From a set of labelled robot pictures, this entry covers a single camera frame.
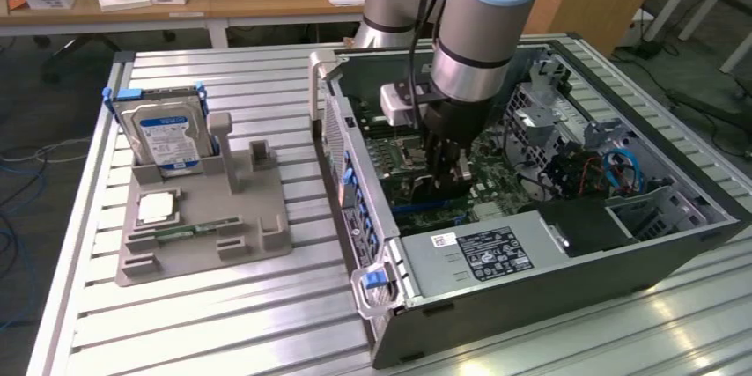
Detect silver CPU chip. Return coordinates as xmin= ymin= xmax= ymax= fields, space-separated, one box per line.
xmin=134 ymin=193 xmax=178 ymax=224

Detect black open PC case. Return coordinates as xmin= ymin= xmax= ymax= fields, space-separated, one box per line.
xmin=307 ymin=34 xmax=752 ymax=371

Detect white floor cable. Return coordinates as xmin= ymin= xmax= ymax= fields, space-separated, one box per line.
xmin=0 ymin=136 xmax=90 ymax=164

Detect green motherboard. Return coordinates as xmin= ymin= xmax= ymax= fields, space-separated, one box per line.
xmin=350 ymin=102 xmax=542 ymax=239

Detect CPU socket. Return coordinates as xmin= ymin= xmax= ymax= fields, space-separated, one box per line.
xmin=397 ymin=136 xmax=429 ymax=164

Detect hard disk with blue bracket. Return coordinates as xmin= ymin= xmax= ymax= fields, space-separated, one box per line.
xmin=102 ymin=81 xmax=211 ymax=175

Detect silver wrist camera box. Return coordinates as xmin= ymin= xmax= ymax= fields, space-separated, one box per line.
xmin=378 ymin=80 xmax=435 ymax=129

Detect red wire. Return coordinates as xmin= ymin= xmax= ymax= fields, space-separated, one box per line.
xmin=578 ymin=153 xmax=603 ymax=195

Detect metal disk bay cage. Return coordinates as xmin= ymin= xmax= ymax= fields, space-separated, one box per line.
xmin=501 ymin=58 xmax=595 ymax=166

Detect grey parts rack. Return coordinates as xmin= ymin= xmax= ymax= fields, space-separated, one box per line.
xmin=114 ymin=111 xmax=293 ymax=288

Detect loose green RAM stick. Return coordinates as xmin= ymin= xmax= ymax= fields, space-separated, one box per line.
xmin=153 ymin=222 xmax=222 ymax=241

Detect grey power supply unit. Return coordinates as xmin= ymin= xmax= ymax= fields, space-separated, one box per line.
xmin=398 ymin=210 xmax=574 ymax=298

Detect blue wire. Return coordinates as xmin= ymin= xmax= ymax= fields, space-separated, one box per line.
xmin=602 ymin=146 xmax=647 ymax=195

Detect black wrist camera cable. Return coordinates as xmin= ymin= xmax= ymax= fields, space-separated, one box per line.
xmin=406 ymin=0 xmax=450 ymax=130

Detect blue case latch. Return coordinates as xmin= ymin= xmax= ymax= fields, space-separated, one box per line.
xmin=361 ymin=270 xmax=389 ymax=292

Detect blue expansion slot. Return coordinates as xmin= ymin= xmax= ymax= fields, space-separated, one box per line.
xmin=390 ymin=199 xmax=459 ymax=216

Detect blue floor cable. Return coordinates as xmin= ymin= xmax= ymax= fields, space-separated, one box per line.
xmin=0 ymin=146 xmax=49 ymax=334

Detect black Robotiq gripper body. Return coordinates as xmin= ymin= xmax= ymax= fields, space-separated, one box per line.
xmin=419 ymin=94 xmax=493 ymax=144

